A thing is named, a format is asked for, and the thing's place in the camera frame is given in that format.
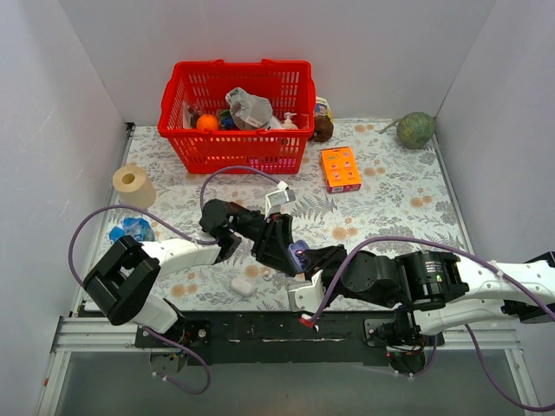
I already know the lavender earbud charging case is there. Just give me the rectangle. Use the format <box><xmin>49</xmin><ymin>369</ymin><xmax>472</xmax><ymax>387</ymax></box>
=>
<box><xmin>288</xmin><ymin>240</ymin><xmax>309</xmax><ymax>270</ymax></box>

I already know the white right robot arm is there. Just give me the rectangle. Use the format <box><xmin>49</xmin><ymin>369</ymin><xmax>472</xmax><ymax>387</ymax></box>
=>
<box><xmin>257</xmin><ymin>215</ymin><xmax>554</xmax><ymax>345</ymax></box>

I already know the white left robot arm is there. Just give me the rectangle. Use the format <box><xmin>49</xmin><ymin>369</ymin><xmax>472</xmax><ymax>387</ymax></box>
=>
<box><xmin>82</xmin><ymin>199</ymin><xmax>302</xmax><ymax>347</ymax></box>

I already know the white earbud charging case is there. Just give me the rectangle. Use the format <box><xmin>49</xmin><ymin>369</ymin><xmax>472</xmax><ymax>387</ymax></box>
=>
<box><xmin>230</xmin><ymin>276</ymin><xmax>255</xmax><ymax>297</ymax></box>

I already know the orange snack box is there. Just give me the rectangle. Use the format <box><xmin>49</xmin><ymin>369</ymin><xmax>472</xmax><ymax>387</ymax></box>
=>
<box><xmin>320</xmin><ymin>146</ymin><xmax>362</xmax><ymax>193</ymax></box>

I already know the floral patterned table mat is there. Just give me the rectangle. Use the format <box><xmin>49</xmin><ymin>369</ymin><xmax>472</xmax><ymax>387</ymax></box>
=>
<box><xmin>125</xmin><ymin>119</ymin><xmax>467</xmax><ymax>311</ymax></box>

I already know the white pump bottle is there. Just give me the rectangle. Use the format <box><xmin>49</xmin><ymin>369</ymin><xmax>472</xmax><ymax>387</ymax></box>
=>
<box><xmin>282</xmin><ymin>112</ymin><xmax>297</xmax><ymax>130</ymax></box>

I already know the dark green toy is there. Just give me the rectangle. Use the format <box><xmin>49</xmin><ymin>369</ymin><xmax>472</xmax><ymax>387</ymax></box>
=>
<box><xmin>216</xmin><ymin>108</ymin><xmax>237</xmax><ymax>131</ymax></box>

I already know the brown jar with label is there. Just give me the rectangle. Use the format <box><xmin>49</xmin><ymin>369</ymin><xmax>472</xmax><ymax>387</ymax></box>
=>
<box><xmin>309</xmin><ymin>96</ymin><xmax>334</xmax><ymax>143</ymax></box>

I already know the blue wrapped tissue roll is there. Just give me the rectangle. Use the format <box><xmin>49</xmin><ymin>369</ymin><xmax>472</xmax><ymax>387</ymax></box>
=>
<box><xmin>108</xmin><ymin>218</ymin><xmax>156</xmax><ymax>244</ymax></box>

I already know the orange fruit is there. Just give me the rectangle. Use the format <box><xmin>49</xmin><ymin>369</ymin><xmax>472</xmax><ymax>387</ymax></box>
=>
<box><xmin>196</xmin><ymin>114</ymin><xmax>219</xmax><ymax>131</ymax></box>

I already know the grey crumpled bag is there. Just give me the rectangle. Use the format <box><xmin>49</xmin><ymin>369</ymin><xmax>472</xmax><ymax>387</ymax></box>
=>
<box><xmin>225</xmin><ymin>88</ymin><xmax>273</xmax><ymax>131</ymax></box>

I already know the beige paper roll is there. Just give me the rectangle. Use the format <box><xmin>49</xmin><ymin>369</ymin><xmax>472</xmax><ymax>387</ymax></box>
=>
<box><xmin>112</xmin><ymin>162</ymin><xmax>156</xmax><ymax>210</ymax></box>

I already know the red plastic shopping basket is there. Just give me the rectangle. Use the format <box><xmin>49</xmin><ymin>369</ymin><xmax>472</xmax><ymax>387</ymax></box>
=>
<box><xmin>158</xmin><ymin>59</ymin><xmax>316</xmax><ymax>174</ymax></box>

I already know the green melon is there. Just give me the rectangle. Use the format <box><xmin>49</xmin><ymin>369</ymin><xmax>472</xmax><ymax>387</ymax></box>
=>
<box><xmin>378</xmin><ymin>112</ymin><xmax>435</xmax><ymax>150</ymax></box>

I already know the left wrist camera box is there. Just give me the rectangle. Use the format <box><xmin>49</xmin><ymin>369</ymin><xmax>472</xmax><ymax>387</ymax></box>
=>
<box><xmin>264</xmin><ymin>181</ymin><xmax>296</xmax><ymax>218</ymax></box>

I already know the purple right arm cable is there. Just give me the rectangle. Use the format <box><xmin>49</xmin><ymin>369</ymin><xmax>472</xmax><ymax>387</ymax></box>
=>
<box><xmin>310</xmin><ymin>236</ymin><xmax>555</xmax><ymax>413</ymax></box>

